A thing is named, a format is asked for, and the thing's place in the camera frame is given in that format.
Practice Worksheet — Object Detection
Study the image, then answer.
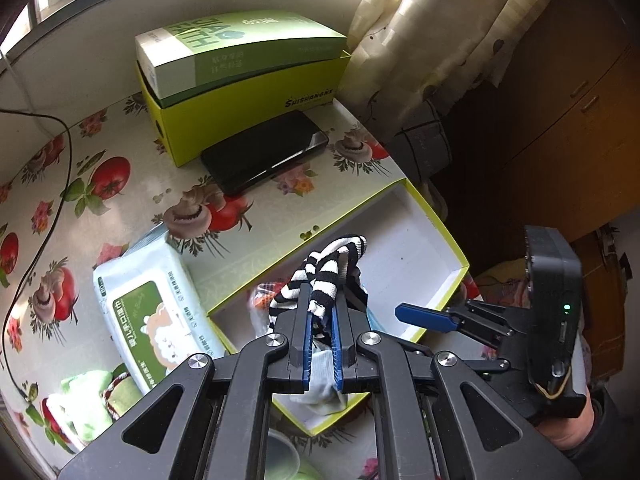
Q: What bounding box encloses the person's right forearm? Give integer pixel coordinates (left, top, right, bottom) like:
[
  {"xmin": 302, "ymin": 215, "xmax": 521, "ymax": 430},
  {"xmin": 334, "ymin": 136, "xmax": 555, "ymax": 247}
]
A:
[{"xmin": 537, "ymin": 390, "xmax": 631, "ymax": 466}]

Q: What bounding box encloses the floral tablecloth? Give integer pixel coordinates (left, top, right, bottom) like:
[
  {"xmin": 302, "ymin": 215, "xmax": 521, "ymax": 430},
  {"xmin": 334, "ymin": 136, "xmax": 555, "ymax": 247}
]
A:
[{"xmin": 0, "ymin": 92, "xmax": 481, "ymax": 480}]

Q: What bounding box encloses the cream dotted curtain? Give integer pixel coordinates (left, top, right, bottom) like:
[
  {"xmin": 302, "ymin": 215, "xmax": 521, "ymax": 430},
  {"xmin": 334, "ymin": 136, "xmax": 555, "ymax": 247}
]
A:
[{"xmin": 342, "ymin": 0, "xmax": 571, "ymax": 136}]

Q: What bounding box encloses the yellow-green cardboard box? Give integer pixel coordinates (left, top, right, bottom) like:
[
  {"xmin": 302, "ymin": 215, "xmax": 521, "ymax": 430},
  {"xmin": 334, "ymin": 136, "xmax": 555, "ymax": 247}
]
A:
[{"xmin": 134, "ymin": 50, "xmax": 351, "ymax": 168}]

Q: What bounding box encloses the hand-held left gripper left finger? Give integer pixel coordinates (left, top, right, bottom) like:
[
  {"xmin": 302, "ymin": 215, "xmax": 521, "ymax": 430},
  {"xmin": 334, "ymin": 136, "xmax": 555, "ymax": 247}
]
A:
[{"xmin": 57, "ymin": 282, "xmax": 313, "ymax": 480}]

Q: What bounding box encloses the clear plastic bag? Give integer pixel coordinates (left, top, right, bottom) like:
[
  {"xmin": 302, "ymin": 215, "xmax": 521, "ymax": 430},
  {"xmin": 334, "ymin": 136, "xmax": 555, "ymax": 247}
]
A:
[{"xmin": 247, "ymin": 282, "xmax": 281, "ymax": 341}]

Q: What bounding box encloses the black white striped sock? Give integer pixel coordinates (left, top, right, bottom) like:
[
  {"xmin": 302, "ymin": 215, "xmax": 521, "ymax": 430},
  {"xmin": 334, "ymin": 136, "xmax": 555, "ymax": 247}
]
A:
[{"xmin": 267, "ymin": 234, "xmax": 370, "ymax": 333}]

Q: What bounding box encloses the thin black cable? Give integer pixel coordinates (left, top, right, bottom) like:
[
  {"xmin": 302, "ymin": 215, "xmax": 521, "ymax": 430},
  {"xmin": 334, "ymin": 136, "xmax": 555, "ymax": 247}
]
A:
[{"xmin": 0, "ymin": 107, "xmax": 73, "ymax": 403}]

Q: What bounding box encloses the black phone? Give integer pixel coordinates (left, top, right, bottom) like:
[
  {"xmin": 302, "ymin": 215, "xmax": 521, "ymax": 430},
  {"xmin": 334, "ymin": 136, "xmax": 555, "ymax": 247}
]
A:
[{"xmin": 200, "ymin": 110, "xmax": 330, "ymax": 196}]

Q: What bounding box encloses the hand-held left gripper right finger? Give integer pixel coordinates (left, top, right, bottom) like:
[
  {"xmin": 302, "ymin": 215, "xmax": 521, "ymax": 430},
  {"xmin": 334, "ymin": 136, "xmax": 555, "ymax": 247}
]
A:
[{"xmin": 327, "ymin": 292, "xmax": 583, "ymax": 480}]

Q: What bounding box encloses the brown cardboard box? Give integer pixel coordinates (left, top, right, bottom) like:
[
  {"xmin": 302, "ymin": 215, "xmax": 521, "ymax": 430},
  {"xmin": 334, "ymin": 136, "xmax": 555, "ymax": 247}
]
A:
[{"xmin": 575, "ymin": 230, "xmax": 632, "ymax": 381}]

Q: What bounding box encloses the wooden cabinet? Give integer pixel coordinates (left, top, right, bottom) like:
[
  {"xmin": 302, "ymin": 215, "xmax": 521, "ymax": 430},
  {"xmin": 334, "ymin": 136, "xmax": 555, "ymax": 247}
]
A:
[{"xmin": 440, "ymin": 0, "xmax": 640, "ymax": 281}]

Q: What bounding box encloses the shallow yellow-green box tray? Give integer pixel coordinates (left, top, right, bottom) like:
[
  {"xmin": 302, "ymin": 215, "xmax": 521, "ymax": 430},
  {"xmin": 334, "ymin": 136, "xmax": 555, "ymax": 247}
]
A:
[{"xmin": 207, "ymin": 178, "xmax": 471, "ymax": 437}]

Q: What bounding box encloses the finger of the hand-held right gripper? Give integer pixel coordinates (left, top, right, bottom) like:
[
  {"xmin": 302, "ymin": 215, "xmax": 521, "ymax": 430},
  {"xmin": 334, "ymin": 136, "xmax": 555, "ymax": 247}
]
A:
[{"xmin": 395, "ymin": 301, "xmax": 516, "ymax": 351}]

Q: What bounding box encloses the green and white box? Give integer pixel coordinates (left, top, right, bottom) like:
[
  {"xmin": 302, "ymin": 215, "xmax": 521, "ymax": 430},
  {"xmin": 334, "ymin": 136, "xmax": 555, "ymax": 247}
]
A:
[{"xmin": 135, "ymin": 11, "xmax": 348, "ymax": 110}]

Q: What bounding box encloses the wet wipes pack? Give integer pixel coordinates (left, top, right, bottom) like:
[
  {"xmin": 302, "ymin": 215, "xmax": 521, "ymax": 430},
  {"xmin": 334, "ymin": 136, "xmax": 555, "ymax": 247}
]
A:
[{"xmin": 92, "ymin": 224, "xmax": 228, "ymax": 396}]

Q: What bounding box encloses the green towel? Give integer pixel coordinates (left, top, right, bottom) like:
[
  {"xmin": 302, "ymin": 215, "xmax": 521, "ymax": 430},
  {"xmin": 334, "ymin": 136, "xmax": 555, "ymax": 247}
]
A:
[{"xmin": 60, "ymin": 362, "xmax": 146, "ymax": 443}]

